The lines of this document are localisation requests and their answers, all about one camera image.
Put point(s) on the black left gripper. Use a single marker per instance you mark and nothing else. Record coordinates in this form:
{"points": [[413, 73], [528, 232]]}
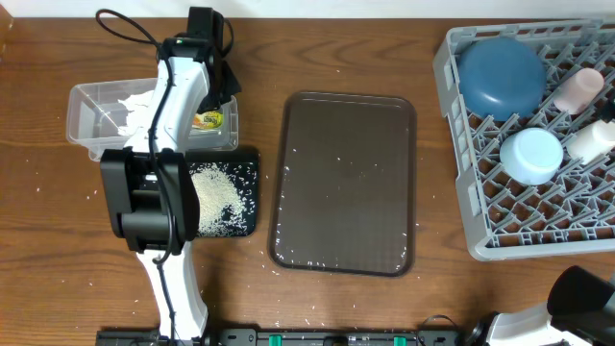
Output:
{"points": [[223, 81]]}

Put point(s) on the green yellow snack wrapper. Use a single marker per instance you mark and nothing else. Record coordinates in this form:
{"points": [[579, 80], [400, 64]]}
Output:
{"points": [[208, 120]]}

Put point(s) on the white tissue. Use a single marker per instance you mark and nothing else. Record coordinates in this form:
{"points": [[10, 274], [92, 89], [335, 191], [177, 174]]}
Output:
{"points": [[138, 116]]}

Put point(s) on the pile of white rice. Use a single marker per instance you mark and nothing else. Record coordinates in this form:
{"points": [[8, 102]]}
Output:
{"points": [[216, 199]]}

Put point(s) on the clear plastic bin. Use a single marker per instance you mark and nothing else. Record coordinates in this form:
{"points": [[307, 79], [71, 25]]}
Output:
{"points": [[94, 115]]}

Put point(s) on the large dark blue bowl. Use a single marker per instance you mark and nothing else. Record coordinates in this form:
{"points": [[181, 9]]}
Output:
{"points": [[501, 77]]}

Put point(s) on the light blue small bowl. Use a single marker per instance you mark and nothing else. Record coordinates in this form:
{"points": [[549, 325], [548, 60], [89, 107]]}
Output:
{"points": [[531, 156]]}

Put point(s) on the pink small cup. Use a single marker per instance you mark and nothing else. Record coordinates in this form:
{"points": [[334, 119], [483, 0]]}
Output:
{"points": [[577, 92]]}

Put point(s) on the white paper cup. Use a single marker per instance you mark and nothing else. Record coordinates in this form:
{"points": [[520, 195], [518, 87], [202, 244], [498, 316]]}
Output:
{"points": [[592, 141]]}

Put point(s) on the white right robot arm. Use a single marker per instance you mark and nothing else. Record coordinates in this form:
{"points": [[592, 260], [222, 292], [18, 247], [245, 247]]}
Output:
{"points": [[579, 312]]}

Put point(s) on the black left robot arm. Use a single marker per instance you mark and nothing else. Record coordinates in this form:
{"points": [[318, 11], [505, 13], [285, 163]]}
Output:
{"points": [[151, 198]]}

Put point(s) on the grey dishwasher rack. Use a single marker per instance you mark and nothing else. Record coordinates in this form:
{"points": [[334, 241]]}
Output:
{"points": [[573, 212]]}

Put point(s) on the black plastic bin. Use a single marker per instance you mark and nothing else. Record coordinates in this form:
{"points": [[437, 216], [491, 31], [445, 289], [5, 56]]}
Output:
{"points": [[230, 192]]}

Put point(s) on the dark brown serving tray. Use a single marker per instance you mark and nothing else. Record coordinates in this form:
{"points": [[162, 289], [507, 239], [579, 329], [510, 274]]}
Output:
{"points": [[346, 185]]}

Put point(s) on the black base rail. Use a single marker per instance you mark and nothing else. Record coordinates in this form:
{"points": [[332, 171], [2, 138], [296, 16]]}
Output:
{"points": [[250, 337]]}

